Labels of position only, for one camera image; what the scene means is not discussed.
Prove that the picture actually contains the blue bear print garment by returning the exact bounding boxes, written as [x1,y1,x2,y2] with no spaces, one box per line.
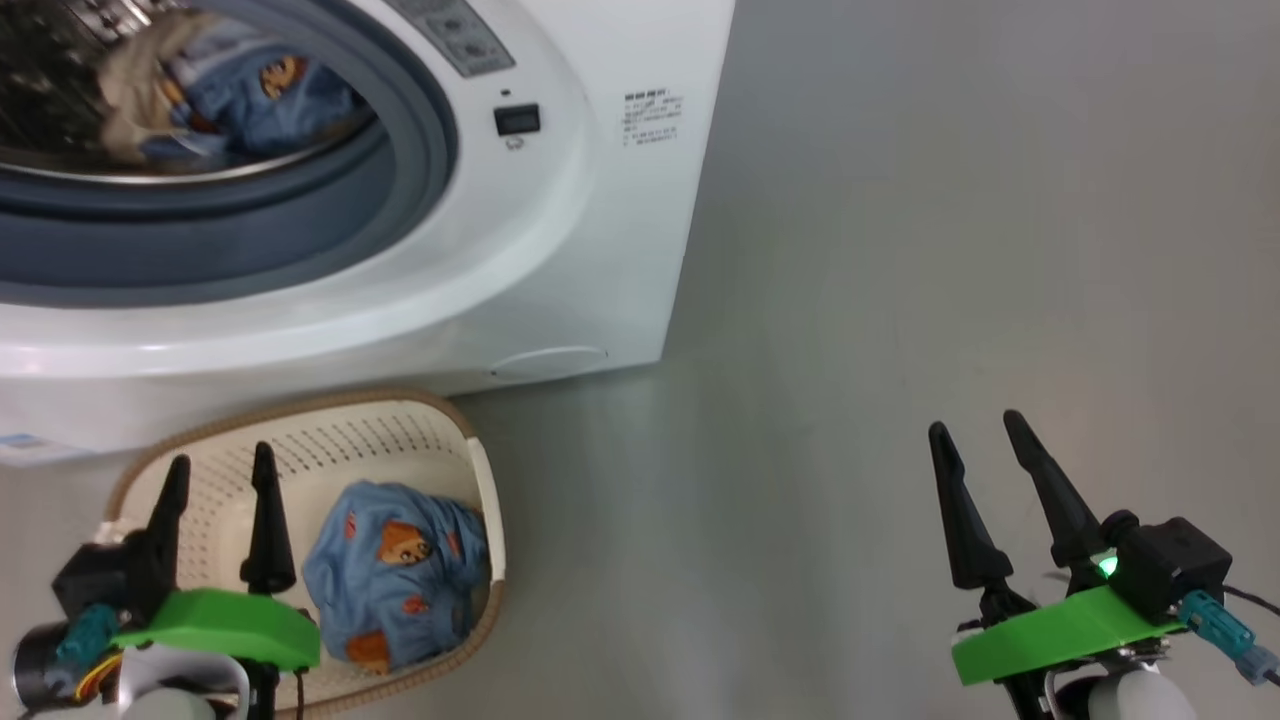
[302,482,491,673]

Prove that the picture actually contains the round white filter cover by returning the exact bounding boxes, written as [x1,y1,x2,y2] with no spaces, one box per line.
[490,346,608,381]

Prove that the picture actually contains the black cable with teal plug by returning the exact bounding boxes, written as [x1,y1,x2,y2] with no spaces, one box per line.
[1178,585,1280,686]
[55,603,121,666]

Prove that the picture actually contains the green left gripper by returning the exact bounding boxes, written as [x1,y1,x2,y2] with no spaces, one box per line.
[110,442,321,720]

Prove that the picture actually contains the orange yellow thin wires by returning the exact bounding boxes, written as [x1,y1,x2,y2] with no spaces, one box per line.
[75,650,126,703]

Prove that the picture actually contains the blue energy label sticker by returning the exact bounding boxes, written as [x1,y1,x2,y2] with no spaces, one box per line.
[0,433,96,469]

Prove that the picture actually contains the white front-load washing machine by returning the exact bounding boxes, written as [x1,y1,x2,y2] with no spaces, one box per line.
[0,0,736,456]

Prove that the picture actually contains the perforated steel drum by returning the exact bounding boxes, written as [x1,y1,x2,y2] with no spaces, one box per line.
[0,0,381,186]

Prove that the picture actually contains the cream perforated laundry basket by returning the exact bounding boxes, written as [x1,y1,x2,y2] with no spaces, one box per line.
[100,388,508,713]

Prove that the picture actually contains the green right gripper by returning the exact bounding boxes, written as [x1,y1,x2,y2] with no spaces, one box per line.
[928,409,1187,720]

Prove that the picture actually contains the blue garment with cream panel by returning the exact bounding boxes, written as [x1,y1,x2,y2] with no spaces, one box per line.
[95,10,376,166]

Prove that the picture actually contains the grey rubber door gasket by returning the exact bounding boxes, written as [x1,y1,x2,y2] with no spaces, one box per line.
[0,0,461,309]

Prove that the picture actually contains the grey warning sticker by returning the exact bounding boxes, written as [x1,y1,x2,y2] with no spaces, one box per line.
[385,0,516,79]

